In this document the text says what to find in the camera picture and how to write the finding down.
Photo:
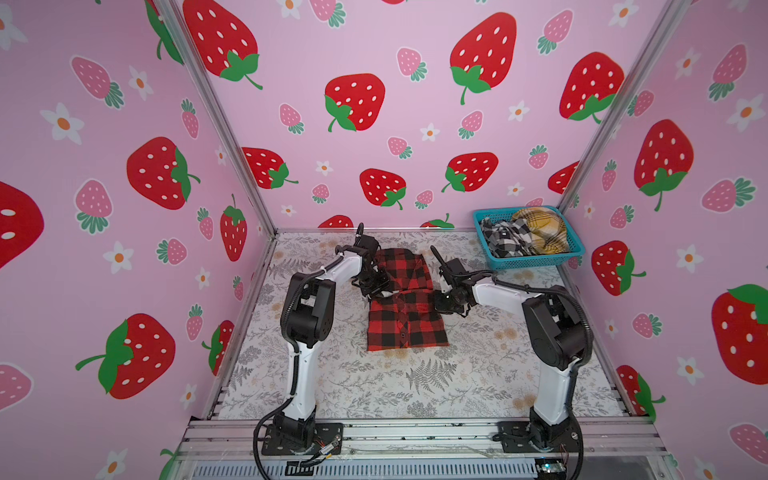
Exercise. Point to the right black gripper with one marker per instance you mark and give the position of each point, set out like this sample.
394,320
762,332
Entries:
439,308

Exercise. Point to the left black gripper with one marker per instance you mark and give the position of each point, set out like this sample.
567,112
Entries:
383,284

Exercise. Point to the red black plaid shirt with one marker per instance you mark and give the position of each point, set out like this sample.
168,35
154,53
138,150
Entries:
402,314

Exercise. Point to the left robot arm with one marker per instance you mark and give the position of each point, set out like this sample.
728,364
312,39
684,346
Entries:
306,322

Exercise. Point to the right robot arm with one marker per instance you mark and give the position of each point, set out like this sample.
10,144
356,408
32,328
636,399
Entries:
557,328

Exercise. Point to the black white plaid shirt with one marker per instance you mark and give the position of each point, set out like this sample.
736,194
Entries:
508,239

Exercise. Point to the teal plastic basket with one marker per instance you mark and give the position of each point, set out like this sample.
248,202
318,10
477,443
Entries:
535,261

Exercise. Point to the yellow plaid shirt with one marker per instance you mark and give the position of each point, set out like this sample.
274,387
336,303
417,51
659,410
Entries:
548,229

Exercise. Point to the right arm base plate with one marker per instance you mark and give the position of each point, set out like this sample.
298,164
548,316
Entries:
535,438

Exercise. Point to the left corner aluminium post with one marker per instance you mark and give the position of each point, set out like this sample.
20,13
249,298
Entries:
181,37

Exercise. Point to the corner aluminium post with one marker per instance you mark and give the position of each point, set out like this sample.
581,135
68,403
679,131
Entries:
181,37
660,34

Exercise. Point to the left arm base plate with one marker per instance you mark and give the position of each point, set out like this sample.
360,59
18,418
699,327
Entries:
298,440

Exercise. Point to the aluminium front rail frame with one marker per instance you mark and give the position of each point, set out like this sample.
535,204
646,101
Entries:
613,448

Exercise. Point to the right corner aluminium post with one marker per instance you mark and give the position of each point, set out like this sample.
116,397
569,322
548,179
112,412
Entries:
660,34

